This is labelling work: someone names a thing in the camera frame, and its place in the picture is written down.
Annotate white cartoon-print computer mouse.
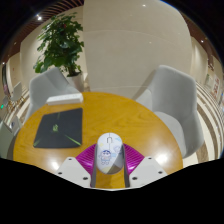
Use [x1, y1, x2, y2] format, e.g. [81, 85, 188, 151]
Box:
[96, 132, 124, 175]

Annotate grey-green chair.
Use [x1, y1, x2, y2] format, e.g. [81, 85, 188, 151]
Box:
[0, 119, 21, 159]

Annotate grey shell chair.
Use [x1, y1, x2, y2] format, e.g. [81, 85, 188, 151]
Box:
[24, 67, 81, 121]
[134, 64, 205, 159]

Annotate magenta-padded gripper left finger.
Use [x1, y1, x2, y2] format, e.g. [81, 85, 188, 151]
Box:
[54, 143, 99, 189]

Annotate distant white chairs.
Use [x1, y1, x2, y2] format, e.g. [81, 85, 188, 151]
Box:
[9, 82, 24, 104]

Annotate black mouse pad green streaks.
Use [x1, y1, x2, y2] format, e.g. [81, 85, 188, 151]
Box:
[32, 107, 84, 149]

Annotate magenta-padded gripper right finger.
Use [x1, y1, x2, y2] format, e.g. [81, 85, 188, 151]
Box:
[121, 143, 168, 189]

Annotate green potted plant white pot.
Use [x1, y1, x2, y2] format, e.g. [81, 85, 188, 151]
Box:
[33, 13, 86, 93]

